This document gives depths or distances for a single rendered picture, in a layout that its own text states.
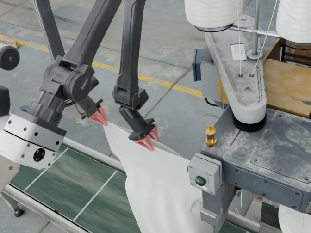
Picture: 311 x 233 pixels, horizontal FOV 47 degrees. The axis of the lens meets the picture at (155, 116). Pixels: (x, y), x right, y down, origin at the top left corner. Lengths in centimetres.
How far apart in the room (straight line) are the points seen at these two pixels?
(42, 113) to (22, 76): 322
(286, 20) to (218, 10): 18
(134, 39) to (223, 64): 29
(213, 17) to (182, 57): 272
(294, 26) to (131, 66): 51
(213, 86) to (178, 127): 163
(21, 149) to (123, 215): 122
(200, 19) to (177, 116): 205
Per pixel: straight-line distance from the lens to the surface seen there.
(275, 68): 122
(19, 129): 89
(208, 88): 134
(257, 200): 245
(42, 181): 233
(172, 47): 391
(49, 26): 146
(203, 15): 102
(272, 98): 109
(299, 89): 114
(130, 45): 114
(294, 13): 94
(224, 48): 116
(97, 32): 97
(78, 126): 317
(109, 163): 227
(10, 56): 111
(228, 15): 103
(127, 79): 118
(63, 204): 217
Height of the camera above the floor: 204
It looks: 42 degrees down
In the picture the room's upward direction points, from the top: 11 degrees counter-clockwise
